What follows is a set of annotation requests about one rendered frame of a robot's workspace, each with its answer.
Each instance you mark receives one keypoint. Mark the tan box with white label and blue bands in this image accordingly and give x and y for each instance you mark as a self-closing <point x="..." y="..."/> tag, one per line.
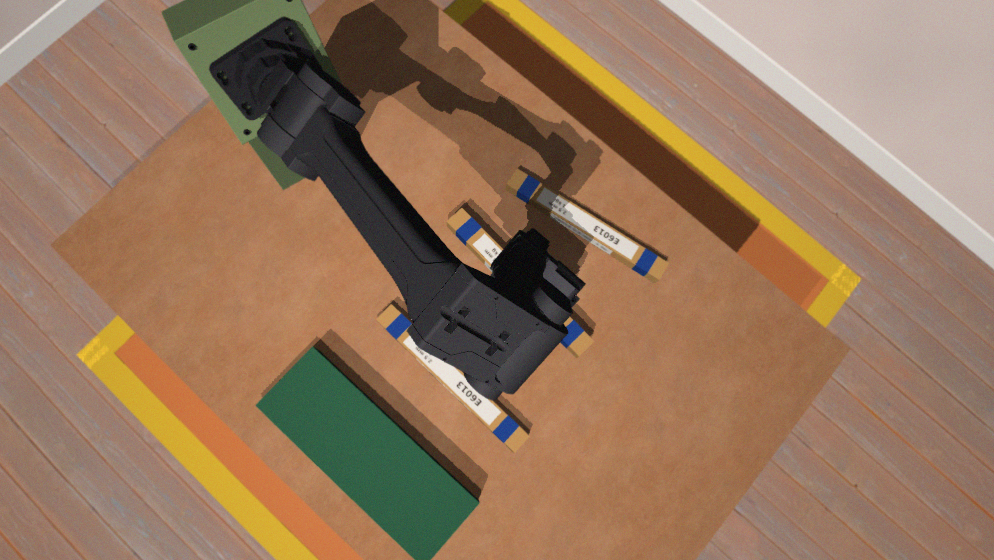
<point x="486" y="249"/>

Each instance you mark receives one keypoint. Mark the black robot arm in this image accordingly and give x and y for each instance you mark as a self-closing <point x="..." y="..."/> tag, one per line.
<point x="314" y="123"/>

